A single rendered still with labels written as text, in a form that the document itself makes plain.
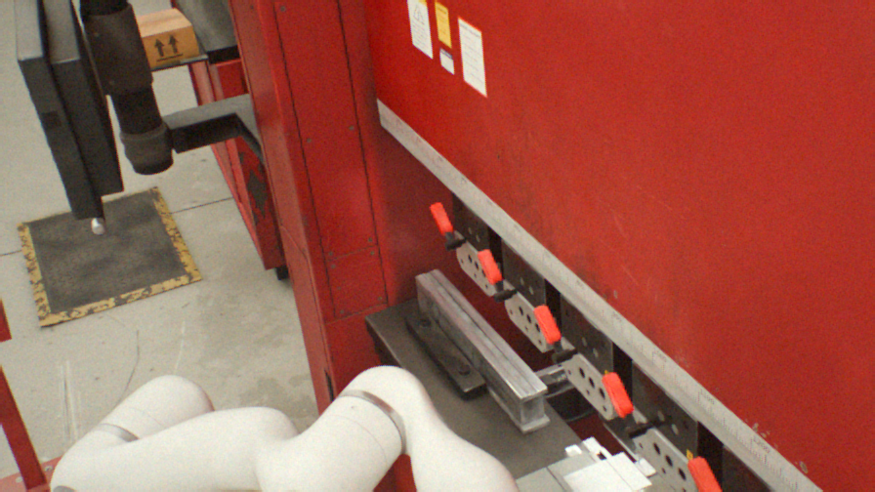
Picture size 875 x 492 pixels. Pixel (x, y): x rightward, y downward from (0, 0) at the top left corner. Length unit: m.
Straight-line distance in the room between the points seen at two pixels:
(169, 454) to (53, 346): 2.95
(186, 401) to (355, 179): 0.95
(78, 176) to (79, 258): 2.46
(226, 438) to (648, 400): 0.61
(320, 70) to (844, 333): 1.34
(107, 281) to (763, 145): 3.67
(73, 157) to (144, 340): 1.94
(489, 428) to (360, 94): 0.74
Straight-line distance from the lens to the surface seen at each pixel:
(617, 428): 1.83
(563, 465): 1.95
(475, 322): 2.33
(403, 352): 2.43
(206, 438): 1.40
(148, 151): 2.83
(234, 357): 4.01
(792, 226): 1.21
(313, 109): 2.28
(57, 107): 2.32
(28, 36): 2.39
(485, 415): 2.24
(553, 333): 1.76
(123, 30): 2.71
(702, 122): 1.28
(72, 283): 4.67
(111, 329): 4.35
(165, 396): 1.56
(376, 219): 2.44
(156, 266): 4.63
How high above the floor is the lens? 2.35
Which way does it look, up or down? 32 degrees down
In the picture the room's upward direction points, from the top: 7 degrees counter-clockwise
